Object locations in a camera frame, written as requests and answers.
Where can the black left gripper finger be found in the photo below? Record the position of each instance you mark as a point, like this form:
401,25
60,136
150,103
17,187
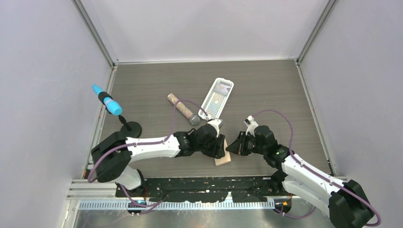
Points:
220,141
218,151

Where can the blue microphone on stand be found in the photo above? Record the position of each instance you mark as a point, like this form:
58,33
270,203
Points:
112,106

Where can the white plastic mesh basket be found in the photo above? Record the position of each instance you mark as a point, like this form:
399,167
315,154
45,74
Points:
214,103

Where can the card in white basket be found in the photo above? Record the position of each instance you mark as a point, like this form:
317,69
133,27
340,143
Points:
223,89

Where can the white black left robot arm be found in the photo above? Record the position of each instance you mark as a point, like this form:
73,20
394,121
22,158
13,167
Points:
113,155

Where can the black round microphone stand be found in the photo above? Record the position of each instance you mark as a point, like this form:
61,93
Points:
130,129

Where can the glitter handle microphone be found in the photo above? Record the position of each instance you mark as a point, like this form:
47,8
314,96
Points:
193,118

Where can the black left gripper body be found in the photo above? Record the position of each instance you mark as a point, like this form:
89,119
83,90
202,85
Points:
207,149

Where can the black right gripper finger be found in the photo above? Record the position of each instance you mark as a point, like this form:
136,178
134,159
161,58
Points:
243,139
239,148

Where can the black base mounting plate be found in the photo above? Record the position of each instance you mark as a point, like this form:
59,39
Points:
212,189

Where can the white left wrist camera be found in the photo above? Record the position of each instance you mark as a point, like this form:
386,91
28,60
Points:
216,124

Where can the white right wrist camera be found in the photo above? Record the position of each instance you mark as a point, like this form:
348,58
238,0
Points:
251,125

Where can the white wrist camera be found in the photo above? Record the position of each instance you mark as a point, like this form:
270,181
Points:
251,125
216,124

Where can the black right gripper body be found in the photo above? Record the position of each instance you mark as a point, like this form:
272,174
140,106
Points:
257,148

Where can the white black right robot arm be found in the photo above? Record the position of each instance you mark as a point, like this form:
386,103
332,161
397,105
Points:
345,203

